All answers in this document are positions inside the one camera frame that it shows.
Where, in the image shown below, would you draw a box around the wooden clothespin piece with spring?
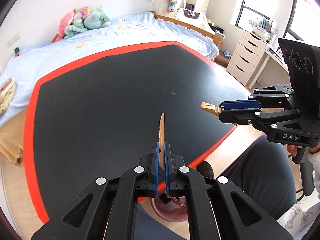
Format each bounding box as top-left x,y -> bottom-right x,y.
201,102 -> 222,116

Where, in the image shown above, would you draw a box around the long wooden clothespin piece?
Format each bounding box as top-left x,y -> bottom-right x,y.
159,113 -> 165,169

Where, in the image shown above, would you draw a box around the small black box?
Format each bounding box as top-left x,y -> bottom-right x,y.
159,193 -> 171,204

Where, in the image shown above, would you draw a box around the red cardboard box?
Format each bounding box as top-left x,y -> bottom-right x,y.
171,197 -> 186,207

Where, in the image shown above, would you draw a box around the pink trash bin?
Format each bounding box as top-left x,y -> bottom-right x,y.
150,195 -> 188,223

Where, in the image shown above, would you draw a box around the white desk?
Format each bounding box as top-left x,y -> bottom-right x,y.
247,50 -> 290,89

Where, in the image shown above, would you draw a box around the white drawer cabinet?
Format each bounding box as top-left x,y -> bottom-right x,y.
226,30 -> 267,86

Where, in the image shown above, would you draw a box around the red and black table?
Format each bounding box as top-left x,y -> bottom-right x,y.
23,42 -> 248,222

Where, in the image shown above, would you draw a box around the white chair with bag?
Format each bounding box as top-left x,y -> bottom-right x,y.
176,8 -> 210,30

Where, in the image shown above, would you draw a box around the bed with blue sheet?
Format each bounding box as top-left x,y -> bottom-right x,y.
1,12 -> 219,164

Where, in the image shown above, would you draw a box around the rainbow plush toy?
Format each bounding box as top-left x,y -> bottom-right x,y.
168,0 -> 177,12

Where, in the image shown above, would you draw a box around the green plush toy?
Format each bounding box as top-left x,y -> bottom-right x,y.
63,6 -> 111,40

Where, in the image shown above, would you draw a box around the folded beige towels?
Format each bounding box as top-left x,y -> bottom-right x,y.
0,77 -> 16,115

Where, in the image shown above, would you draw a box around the pink plush toy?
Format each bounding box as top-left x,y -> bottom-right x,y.
51,7 -> 91,43

